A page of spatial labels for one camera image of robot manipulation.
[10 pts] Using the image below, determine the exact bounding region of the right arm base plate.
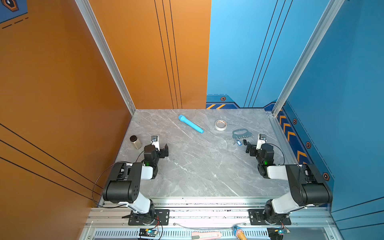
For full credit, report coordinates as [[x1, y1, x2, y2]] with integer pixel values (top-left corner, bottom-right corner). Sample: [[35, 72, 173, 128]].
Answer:
[[248, 209, 292, 226]]

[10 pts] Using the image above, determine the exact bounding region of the left circuit board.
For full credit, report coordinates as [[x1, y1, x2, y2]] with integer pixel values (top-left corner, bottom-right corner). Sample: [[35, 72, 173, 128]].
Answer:
[[138, 229, 160, 240]]

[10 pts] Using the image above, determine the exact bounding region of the toy ice cream cone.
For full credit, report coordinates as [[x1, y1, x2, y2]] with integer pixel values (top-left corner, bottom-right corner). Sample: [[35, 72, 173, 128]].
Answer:
[[232, 225, 247, 240]]

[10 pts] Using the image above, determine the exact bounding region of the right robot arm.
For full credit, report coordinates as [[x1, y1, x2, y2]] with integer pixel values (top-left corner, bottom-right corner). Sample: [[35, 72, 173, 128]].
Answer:
[[246, 143, 333, 225]]

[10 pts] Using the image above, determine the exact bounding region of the small brown jar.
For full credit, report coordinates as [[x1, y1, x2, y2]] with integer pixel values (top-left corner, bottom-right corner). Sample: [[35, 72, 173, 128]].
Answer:
[[130, 135, 142, 150]]

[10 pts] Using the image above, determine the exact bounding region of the blue toy microphone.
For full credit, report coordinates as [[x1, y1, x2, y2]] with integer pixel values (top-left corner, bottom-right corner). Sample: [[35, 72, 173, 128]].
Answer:
[[178, 115, 204, 134]]

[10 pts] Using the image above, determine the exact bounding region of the masking tape roll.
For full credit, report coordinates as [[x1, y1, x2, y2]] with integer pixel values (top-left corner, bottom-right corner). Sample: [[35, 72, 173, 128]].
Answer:
[[215, 120, 228, 131]]

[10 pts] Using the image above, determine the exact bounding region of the pink utility knife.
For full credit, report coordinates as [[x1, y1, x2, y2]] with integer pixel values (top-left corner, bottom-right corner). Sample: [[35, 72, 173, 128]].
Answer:
[[191, 232, 222, 240]]

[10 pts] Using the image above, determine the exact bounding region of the circuit board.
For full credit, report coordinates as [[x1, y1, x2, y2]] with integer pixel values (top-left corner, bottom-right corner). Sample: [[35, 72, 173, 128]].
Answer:
[[267, 228, 290, 240], [138, 229, 160, 240]]

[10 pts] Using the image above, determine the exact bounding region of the right circuit board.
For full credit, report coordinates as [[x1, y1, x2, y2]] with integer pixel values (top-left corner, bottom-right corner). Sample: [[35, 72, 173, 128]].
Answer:
[[267, 228, 290, 240]]

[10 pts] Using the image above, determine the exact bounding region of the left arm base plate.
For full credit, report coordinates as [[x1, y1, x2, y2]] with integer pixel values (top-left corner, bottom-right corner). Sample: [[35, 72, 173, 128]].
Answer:
[[128, 209, 170, 226]]

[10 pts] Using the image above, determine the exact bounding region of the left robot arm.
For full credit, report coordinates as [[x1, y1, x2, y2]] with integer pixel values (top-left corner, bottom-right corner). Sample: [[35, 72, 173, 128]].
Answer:
[[103, 145, 170, 226]]

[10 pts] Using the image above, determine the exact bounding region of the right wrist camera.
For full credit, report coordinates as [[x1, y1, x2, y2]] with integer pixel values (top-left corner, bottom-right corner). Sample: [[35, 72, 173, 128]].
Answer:
[[256, 134, 267, 150]]

